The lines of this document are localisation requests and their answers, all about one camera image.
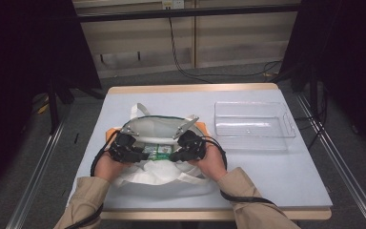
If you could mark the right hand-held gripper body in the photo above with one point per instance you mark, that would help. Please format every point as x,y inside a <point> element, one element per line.
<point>193,146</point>

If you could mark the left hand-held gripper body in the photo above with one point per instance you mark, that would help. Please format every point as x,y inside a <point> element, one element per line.
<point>122,146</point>

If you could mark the small green white packet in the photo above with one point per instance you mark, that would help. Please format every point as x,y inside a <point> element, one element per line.
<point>164,150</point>
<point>151,149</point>

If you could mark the cream canvas tote bag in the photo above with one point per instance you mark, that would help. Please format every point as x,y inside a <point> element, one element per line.
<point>158,175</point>

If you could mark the person's right hand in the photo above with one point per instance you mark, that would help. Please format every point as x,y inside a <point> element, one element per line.
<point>213,163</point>

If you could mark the person's left hand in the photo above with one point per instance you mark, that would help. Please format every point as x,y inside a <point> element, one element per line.
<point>108,168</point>

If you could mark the clear plastic storage box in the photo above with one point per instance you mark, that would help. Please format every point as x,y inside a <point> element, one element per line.
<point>251,120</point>

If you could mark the black metal stand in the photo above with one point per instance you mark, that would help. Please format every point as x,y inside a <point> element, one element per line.
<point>53,108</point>

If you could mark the dark curtain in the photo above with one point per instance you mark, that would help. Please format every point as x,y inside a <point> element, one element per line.
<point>346,57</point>
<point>19,63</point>

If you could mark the black horizontal metal bar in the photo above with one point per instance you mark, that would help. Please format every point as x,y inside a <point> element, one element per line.
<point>187,13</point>

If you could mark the metal floor rail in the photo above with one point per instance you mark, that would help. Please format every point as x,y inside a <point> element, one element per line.
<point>35,178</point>
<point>340,159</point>

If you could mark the white wall socket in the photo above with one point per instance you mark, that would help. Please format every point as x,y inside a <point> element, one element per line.
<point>173,4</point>

